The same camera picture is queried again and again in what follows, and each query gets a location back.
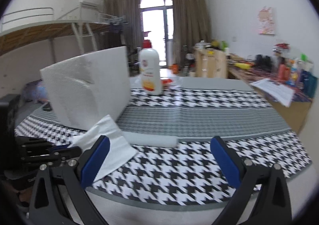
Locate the white paper towel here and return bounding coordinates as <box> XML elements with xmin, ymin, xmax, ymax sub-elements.
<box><xmin>70</xmin><ymin>115</ymin><xmax>138</xmax><ymax>182</ymax></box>

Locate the white foam stick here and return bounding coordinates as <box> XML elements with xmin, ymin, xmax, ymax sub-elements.
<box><xmin>122</xmin><ymin>131</ymin><xmax>178</xmax><ymax>148</ymax></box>

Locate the blue plaid quilt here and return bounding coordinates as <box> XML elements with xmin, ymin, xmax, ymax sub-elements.
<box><xmin>22</xmin><ymin>80</ymin><xmax>49</xmax><ymax>104</ymax></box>

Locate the white styrofoam box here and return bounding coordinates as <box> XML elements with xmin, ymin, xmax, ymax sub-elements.
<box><xmin>40</xmin><ymin>46</ymin><xmax>131</xmax><ymax>130</ymax></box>

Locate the houndstooth table mat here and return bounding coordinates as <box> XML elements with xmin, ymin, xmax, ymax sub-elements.
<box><xmin>14</xmin><ymin>76</ymin><xmax>313</xmax><ymax>207</ymax></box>

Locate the printed paper sheet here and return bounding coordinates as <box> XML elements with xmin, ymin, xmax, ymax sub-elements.
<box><xmin>250</xmin><ymin>78</ymin><xmax>295</xmax><ymax>108</ymax></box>

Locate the long cluttered wooden desk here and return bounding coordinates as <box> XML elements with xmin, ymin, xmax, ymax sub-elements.
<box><xmin>228</xmin><ymin>54</ymin><xmax>312</xmax><ymax>134</ymax></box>

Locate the yellow object on desk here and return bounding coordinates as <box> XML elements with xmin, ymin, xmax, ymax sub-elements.
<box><xmin>234</xmin><ymin>62</ymin><xmax>252</xmax><ymax>70</ymax></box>

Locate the wooden desk with drawers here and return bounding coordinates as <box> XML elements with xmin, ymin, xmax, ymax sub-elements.
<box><xmin>194</xmin><ymin>48</ymin><xmax>228</xmax><ymax>79</ymax></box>

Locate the metal bunk bed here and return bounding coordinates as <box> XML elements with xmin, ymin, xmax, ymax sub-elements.
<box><xmin>1</xmin><ymin>4</ymin><xmax>118</xmax><ymax>55</ymax></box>

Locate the orange plastic bag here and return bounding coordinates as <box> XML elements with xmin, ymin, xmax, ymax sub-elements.
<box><xmin>160</xmin><ymin>76</ymin><xmax>179</xmax><ymax>89</ymax></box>

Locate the white lotion pump bottle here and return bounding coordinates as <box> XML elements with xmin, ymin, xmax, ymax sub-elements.
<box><xmin>138</xmin><ymin>40</ymin><xmax>162</xmax><ymax>95</ymax></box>

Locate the white air conditioner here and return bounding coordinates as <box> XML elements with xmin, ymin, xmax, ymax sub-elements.
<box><xmin>78</xmin><ymin>0</ymin><xmax>99</xmax><ymax>8</ymax></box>

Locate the brown right curtain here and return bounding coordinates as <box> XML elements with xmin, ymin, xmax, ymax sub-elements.
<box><xmin>172</xmin><ymin>0</ymin><xmax>211</xmax><ymax>68</ymax></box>

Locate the brown curtain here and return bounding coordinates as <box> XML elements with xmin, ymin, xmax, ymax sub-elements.
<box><xmin>102</xmin><ymin>0</ymin><xmax>143</xmax><ymax>54</ymax></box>
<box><xmin>172</xmin><ymin>0</ymin><xmax>211</xmax><ymax>68</ymax></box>

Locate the brown left curtain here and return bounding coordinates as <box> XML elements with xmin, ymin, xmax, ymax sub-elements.
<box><xmin>102</xmin><ymin>0</ymin><xmax>143</xmax><ymax>54</ymax></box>

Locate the glass balcony door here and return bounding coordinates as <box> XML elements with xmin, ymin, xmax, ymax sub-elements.
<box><xmin>140</xmin><ymin>0</ymin><xmax>174</xmax><ymax>68</ymax></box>

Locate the anime wall picture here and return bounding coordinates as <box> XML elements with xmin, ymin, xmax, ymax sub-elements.
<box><xmin>257</xmin><ymin>6</ymin><xmax>276</xmax><ymax>35</ymax></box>

